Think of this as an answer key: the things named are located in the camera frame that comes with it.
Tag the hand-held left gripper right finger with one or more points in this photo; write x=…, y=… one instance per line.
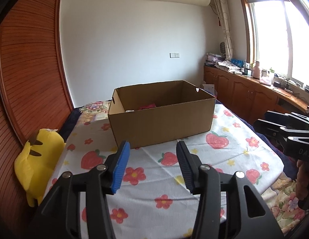
x=185, y=166

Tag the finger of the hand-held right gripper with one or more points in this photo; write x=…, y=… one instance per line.
x=289, y=118
x=271, y=129

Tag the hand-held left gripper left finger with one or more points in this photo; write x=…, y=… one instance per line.
x=119, y=169

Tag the brown cardboard box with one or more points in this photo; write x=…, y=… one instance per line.
x=157, y=122

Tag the pink bun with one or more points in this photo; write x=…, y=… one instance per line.
x=147, y=106

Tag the person's right hand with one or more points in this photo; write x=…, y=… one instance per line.
x=304, y=179

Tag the strawberry print tablecloth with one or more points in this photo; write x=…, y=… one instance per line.
x=157, y=179

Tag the black device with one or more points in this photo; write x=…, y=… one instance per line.
x=281, y=84

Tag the pink tissue pack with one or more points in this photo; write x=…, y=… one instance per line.
x=265, y=81

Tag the wooden window cabinet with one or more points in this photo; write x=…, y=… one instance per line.
x=244, y=92

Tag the white bottle green cap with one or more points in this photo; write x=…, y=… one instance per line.
x=271, y=74

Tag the pink bottle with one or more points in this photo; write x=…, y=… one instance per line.
x=256, y=71

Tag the floral blanket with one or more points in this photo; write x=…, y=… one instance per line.
x=94, y=107

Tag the white cardboard box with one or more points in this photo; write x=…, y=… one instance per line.
x=208, y=89

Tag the blue boxes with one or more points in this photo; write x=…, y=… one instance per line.
x=237, y=62

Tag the yellow plush toy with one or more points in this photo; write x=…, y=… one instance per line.
x=37, y=159

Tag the purple box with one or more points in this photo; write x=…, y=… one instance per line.
x=214, y=57

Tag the small dark round fan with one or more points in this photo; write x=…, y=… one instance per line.
x=222, y=47

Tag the patterned curtain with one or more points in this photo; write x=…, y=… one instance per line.
x=224, y=22

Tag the brown wooden wardrobe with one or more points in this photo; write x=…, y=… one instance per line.
x=27, y=67

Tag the white wall switch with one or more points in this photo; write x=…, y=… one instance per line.
x=174, y=55

